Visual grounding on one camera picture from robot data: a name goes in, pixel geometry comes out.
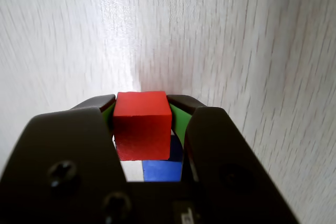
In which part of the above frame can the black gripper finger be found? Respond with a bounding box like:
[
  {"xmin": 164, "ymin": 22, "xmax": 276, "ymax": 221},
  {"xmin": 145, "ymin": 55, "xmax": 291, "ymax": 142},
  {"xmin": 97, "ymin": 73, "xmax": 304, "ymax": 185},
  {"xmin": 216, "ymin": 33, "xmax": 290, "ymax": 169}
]
[
  {"xmin": 166, "ymin": 94, "xmax": 300, "ymax": 224},
  {"xmin": 0, "ymin": 93, "xmax": 132, "ymax": 224}
]

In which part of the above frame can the blue wooden cube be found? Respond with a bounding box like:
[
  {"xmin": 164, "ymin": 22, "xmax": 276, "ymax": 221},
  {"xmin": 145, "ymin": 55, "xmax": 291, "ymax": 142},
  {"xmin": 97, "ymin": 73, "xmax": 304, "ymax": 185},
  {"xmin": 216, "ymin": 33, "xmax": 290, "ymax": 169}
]
[{"xmin": 143, "ymin": 134, "xmax": 184, "ymax": 183}]

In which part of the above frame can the red wooden cube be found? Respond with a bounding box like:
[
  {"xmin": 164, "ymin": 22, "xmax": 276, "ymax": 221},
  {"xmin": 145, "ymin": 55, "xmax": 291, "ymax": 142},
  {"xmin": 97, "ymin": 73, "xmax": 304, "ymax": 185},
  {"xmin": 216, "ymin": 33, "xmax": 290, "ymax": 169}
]
[{"xmin": 112, "ymin": 91, "xmax": 173, "ymax": 161}]

